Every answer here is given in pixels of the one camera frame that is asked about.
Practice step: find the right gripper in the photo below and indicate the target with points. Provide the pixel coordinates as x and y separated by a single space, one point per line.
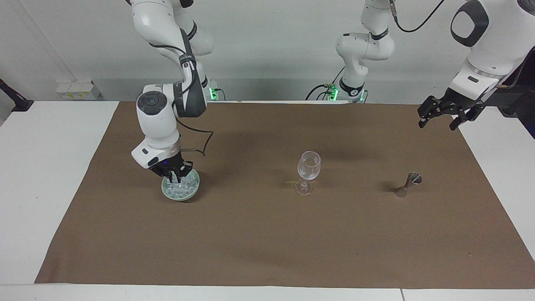
161 166

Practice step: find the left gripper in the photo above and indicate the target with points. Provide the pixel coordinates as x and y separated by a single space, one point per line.
462 102

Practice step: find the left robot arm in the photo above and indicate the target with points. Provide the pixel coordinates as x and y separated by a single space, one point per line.
493 46

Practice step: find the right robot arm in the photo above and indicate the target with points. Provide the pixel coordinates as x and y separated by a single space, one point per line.
156 121

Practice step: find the pile of clear ice cubes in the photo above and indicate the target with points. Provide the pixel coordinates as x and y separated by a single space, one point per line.
184 188

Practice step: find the clear wine glass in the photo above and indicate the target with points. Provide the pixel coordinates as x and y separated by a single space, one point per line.
309 167

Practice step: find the green bowl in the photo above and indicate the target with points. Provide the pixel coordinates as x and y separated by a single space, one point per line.
180 197

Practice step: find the black stand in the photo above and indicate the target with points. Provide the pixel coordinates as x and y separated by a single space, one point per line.
16 103
520 98

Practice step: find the metal jigger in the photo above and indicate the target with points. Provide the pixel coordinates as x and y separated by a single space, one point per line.
404 187

